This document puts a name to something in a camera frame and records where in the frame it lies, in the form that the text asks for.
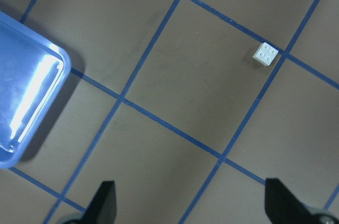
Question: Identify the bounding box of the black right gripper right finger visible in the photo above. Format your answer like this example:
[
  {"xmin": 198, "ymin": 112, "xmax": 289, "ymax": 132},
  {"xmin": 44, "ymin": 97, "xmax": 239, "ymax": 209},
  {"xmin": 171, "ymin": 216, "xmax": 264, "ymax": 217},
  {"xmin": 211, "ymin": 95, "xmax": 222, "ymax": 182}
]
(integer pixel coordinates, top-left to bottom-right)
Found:
[{"xmin": 265, "ymin": 178, "xmax": 313, "ymax": 224}]

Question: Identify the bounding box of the white block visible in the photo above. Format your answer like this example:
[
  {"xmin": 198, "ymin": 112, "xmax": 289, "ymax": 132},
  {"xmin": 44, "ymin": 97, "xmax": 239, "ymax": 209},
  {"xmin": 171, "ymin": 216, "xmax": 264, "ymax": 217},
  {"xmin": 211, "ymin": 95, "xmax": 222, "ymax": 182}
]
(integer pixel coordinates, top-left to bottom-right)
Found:
[{"xmin": 252, "ymin": 42, "xmax": 279, "ymax": 66}]

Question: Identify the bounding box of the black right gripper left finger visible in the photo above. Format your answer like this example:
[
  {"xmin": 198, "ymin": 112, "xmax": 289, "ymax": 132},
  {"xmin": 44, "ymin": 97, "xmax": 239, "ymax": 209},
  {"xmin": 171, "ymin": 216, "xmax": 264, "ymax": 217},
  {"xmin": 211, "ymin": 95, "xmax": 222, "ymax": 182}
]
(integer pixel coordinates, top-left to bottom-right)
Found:
[{"xmin": 80, "ymin": 181, "xmax": 117, "ymax": 223}]

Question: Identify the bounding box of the blue plastic tray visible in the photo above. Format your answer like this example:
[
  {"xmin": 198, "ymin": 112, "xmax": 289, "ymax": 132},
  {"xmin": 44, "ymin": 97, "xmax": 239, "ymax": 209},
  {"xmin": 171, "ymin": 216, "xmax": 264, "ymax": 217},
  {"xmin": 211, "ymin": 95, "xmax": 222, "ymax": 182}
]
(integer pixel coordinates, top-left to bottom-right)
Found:
[{"xmin": 1, "ymin": 13, "xmax": 72, "ymax": 169}]

